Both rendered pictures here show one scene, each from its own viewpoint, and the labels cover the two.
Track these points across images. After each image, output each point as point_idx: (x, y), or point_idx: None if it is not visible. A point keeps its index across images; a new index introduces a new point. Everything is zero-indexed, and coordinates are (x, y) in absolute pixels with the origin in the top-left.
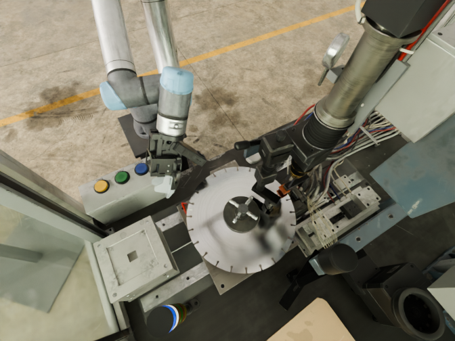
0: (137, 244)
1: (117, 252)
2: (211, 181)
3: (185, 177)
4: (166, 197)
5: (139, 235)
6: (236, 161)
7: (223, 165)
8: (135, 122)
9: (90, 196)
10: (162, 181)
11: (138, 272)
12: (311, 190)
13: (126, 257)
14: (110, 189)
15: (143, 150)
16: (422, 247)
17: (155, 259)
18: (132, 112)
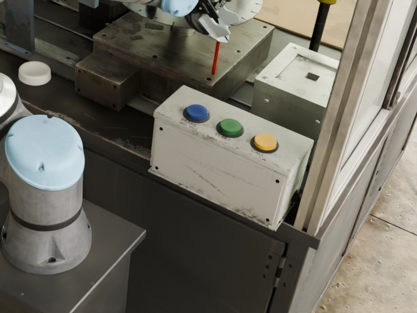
0: (297, 77)
1: (322, 89)
2: (166, 18)
3: (137, 141)
4: (228, 36)
5: (286, 80)
6: (57, 92)
7: (96, 74)
8: (78, 226)
9: (290, 148)
10: (224, 7)
11: (321, 66)
12: (61, 13)
13: (318, 81)
14: (259, 133)
15: (121, 222)
16: None
17: (296, 58)
18: (82, 184)
